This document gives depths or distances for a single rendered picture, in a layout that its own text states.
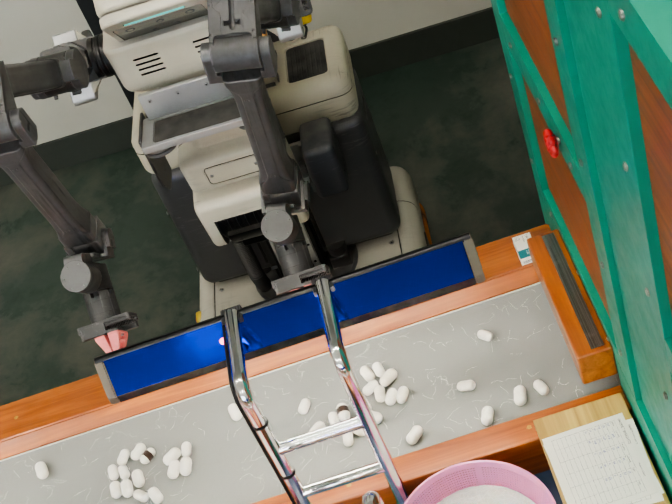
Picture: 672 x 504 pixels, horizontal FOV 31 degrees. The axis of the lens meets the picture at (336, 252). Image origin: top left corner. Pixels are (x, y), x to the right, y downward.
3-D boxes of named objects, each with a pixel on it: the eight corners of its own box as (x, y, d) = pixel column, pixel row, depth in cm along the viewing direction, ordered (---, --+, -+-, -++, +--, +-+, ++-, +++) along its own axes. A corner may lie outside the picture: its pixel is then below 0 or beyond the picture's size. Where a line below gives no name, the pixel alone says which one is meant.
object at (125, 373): (110, 370, 198) (91, 341, 193) (474, 248, 193) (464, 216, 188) (111, 406, 192) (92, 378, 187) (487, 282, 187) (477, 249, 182)
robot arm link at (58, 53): (76, 47, 236) (50, 53, 236) (59, 45, 225) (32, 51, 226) (88, 93, 236) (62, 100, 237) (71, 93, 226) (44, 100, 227)
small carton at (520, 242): (513, 245, 230) (511, 237, 228) (531, 239, 230) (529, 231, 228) (522, 266, 225) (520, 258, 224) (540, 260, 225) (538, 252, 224)
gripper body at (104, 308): (130, 320, 221) (118, 282, 222) (78, 338, 222) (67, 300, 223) (140, 322, 227) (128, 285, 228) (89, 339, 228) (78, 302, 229)
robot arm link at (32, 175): (18, 98, 193) (-44, 113, 195) (18, 126, 190) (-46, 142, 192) (119, 229, 230) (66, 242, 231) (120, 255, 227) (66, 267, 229)
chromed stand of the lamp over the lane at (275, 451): (300, 470, 219) (212, 307, 189) (406, 436, 217) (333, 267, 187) (316, 559, 205) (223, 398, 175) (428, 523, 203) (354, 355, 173)
